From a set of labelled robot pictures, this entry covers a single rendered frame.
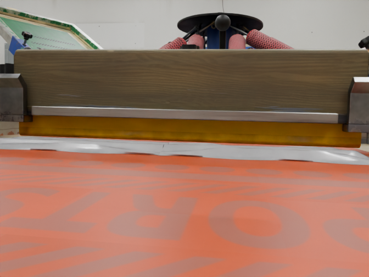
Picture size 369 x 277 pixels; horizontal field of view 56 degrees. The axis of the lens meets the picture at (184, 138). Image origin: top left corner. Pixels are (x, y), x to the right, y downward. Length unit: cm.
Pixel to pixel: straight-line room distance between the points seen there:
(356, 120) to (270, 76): 9
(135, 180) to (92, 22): 490
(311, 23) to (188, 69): 440
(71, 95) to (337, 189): 31
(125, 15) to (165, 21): 55
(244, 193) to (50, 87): 31
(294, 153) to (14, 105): 30
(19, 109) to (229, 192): 31
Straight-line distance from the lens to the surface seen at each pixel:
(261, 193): 16
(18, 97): 43
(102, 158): 27
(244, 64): 37
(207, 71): 37
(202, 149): 29
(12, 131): 56
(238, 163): 26
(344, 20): 485
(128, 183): 17
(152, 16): 482
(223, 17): 64
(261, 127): 38
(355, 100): 37
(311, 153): 30
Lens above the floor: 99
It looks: 4 degrees down
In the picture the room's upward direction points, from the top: 2 degrees clockwise
